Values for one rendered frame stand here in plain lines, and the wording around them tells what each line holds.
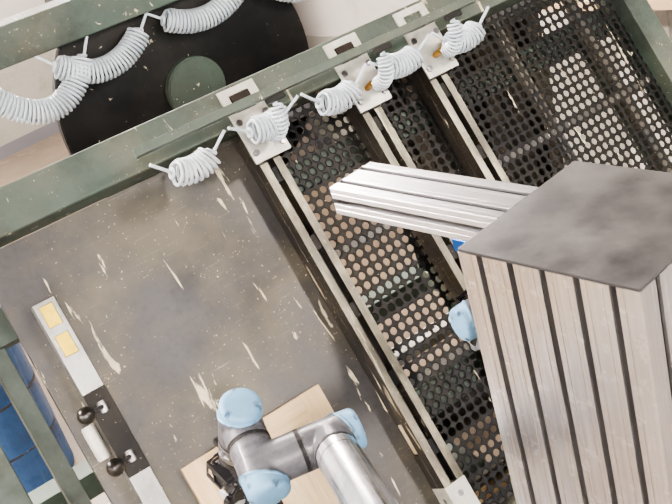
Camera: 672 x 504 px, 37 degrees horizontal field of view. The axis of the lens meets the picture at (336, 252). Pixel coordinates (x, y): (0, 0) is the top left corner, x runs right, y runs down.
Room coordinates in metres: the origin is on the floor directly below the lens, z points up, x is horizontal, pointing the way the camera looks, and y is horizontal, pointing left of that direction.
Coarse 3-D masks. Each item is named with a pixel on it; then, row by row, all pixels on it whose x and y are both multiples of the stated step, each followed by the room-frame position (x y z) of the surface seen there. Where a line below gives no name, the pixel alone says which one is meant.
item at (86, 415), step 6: (102, 402) 1.82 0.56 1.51; (84, 408) 1.73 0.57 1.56; (90, 408) 1.73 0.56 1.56; (96, 408) 1.78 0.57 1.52; (102, 408) 1.81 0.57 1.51; (108, 408) 1.82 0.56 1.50; (78, 414) 1.72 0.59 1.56; (84, 414) 1.72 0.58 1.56; (90, 414) 1.72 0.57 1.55; (78, 420) 1.72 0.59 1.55; (84, 420) 1.71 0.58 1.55; (90, 420) 1.71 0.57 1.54
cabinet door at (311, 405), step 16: (304, 400) 1.94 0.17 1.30; (320, 400) 1.94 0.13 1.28; (272, 416) 1.90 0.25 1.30; (288, 416) 1.91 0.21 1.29; (304, 416) 1.91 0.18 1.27; (320, 416) 1.92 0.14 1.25; (272, 432) 1.88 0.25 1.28; (192, 464) 1.80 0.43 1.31; (192, 480) 1.78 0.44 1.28; (208, 480) 1.79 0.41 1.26; (304, 480) 1.83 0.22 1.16; (320, 480) 1.83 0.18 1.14; (208, 496) 1.77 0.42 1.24; (288, 496) 1.80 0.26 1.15; (304, 496) 1.80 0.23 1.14; (320, 496) 1.81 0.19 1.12
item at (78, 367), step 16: (64, 320) 1.93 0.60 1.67; (48, 336) 1.91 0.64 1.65; (80, 352) 1.89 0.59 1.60; (64, 368) 1.89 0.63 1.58; (80, 368) 1.87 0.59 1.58; (80, 384) 1.85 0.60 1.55; (96, 384) 1.86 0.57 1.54; (128, 480) 1.76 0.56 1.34; (144, 480) 1.75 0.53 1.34; (144, 496) 1.73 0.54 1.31; (160, 496) 1.74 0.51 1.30
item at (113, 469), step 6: (132, 450) 1.77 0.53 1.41; (126, 456) 1.75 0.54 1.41; (132, 456) 1.76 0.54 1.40; (108, 462) 1.68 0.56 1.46; (114, 462) 1.67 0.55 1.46; (120, 462) 1.67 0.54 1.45; (108, 468) 1.66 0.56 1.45; (114, 468) 1.66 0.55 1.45; (120, 468) 1.66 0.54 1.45; (114, 474) 1.66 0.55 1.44; (120, 474) 1.66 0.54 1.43
